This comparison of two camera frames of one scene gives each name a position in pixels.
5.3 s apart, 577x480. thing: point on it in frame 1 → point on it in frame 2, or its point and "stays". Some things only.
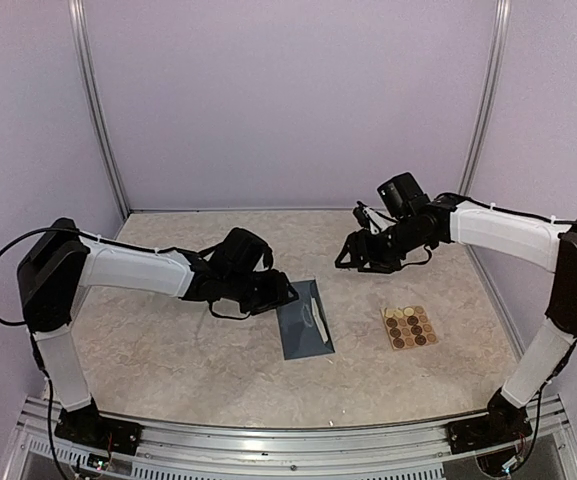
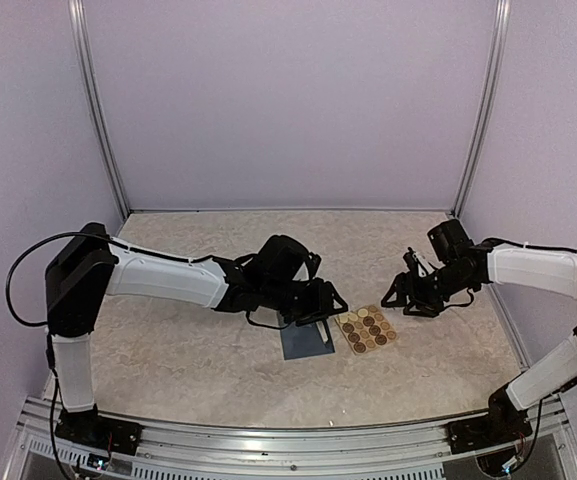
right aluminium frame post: (487, 112) stays
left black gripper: (278, 294) → (322, 303)
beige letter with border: (321, 327) stays
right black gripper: (357, 241) → (415, 295)
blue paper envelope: (299, 328) stays
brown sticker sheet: (408, 326) → (366, 329)
